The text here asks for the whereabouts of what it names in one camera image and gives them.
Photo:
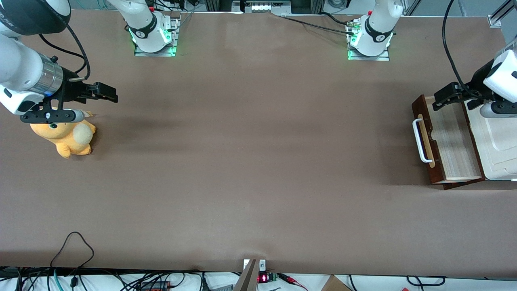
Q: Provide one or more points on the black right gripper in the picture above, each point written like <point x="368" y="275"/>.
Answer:
<point x="72" y="89"/>

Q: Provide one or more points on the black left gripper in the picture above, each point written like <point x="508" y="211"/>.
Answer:
<point x="478" y="82"/>

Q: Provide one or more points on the dark wood drawer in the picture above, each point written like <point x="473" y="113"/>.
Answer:
<point x="452" y="141"/>

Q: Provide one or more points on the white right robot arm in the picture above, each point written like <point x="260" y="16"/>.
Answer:
<point x="20" y="68"/>

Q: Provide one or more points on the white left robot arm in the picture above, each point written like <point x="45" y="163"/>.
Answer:
<point x="377" y="24"/>

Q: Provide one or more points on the orange plush toy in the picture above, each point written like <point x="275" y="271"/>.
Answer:
<point x="66" y="137"/>

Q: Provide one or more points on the white-topped dark wood cabinet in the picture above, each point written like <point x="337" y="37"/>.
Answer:
<point x="499" y="157"/>

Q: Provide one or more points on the white lit device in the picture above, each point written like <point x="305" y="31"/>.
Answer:
<point x="262" y="7"/>

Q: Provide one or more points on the cardboard piece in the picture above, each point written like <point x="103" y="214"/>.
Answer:
<point x="335" y="284"/>

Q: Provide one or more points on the wooden bar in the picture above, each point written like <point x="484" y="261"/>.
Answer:
<point x="247" y="279"/>

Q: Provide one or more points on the red clip leads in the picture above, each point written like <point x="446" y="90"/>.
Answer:
<point x="293" y="281"/>

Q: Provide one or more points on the circuit board with red display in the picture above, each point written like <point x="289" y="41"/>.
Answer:
<point x="266" y="277"/>

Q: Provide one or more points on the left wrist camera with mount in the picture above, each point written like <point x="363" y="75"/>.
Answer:
<point x="492" y="110"/>

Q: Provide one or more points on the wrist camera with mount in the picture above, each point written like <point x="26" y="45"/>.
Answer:
<point x="492" y="110"/>
<point x="52" y="116"/>

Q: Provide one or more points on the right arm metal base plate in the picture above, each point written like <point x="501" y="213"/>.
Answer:
<point x="141" y="51"/>

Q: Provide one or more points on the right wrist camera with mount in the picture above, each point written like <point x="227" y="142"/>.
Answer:
<point x="52" y="116"/>

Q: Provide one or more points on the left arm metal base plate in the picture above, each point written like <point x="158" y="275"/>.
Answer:
<point x="383" y="57"/>

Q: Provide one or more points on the aluminium profile rail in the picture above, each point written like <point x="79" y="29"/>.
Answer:
<point x="496" y="19"/>

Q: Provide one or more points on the white metal bracket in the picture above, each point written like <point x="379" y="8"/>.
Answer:
<point x="262" y="265"/>

